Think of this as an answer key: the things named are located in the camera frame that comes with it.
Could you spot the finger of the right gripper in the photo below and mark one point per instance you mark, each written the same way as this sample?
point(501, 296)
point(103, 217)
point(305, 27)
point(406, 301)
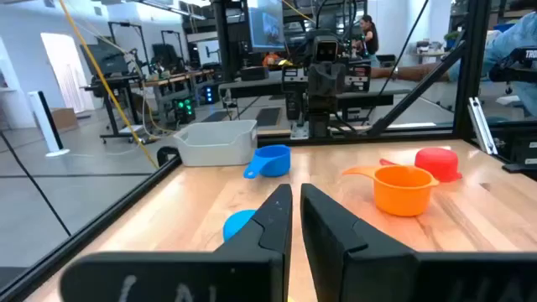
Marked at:
point(317, 81)
point(336, 81)

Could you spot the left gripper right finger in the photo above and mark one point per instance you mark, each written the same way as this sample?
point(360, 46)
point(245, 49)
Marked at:
point(335, 260)

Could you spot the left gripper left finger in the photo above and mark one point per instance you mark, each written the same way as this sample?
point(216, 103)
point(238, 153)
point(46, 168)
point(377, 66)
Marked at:
point(260, 260)

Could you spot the light blue measuring cup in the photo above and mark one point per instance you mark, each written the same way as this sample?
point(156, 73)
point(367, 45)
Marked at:
point(235, 224)

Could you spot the orange measuring cup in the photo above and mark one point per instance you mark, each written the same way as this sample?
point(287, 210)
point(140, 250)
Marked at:
point(398, 197)

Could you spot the red measuring cup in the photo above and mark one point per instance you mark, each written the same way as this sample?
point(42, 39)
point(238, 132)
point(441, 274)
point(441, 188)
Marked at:
point(438, 163)

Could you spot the person's forearm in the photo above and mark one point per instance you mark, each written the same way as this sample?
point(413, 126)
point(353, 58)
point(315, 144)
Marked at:
point(415, 73)

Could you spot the white plastic basket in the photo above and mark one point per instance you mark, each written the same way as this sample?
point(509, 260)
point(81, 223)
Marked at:
point(218, 149)

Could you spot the plain black floor mat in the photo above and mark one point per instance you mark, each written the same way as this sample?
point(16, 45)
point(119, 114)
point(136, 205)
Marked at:
point(268, 116)

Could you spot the person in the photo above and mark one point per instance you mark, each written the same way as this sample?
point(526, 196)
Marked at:
point(509, 38)
point(371, 38)

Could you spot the hanging display screen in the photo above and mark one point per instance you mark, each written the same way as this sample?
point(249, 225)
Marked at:
point(266, 25)

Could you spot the device with blue lights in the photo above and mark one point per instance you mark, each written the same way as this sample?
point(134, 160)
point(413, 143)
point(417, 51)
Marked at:
point(208, 94)

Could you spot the wooden workbench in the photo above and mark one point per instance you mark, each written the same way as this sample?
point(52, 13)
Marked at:
point(180, 77)

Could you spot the computer with green lights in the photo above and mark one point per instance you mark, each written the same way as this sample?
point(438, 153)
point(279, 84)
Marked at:
point(184, 110)

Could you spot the silver aluminium bar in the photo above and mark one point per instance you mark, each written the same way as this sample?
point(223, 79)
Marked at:
point(482, 126)

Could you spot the black rolling desk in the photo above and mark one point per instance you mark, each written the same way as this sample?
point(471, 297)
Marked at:
point(113, 84)

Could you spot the black desk monitor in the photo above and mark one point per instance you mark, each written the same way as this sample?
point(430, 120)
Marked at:
point(105, 58)

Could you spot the cardboard box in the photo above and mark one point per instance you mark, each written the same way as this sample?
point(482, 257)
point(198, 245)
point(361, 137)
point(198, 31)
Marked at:
point(64, 118)

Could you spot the white tower fan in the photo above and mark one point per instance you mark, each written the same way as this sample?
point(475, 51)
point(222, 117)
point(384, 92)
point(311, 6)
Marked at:
point(44, 121)

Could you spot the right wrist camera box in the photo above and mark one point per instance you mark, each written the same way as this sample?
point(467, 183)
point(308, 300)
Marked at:
point(326, 50)

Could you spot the silver mounting bracket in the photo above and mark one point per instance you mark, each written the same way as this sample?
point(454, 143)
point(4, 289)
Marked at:
point(298, 131)

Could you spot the black table edge rail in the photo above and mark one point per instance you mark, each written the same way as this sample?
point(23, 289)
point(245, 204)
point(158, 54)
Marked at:
point(84, 237)

